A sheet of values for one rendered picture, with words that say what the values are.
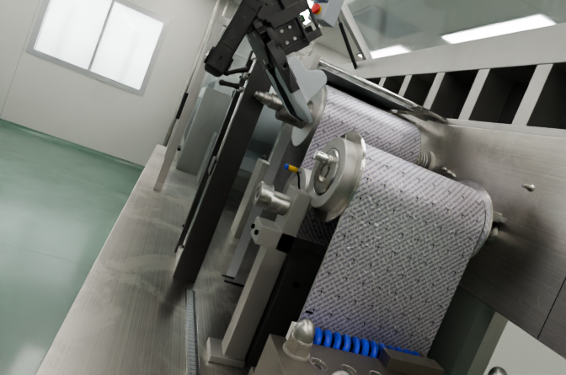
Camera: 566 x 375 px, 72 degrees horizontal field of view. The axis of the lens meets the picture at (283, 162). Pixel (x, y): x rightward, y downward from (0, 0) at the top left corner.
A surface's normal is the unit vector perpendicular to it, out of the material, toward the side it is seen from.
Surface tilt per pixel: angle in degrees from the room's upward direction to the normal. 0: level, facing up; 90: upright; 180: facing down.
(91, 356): 0
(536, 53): 90
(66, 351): 0
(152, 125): 90
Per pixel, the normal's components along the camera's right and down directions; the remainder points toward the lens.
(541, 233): -0.90, -0.33
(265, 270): 0.24, 0.17
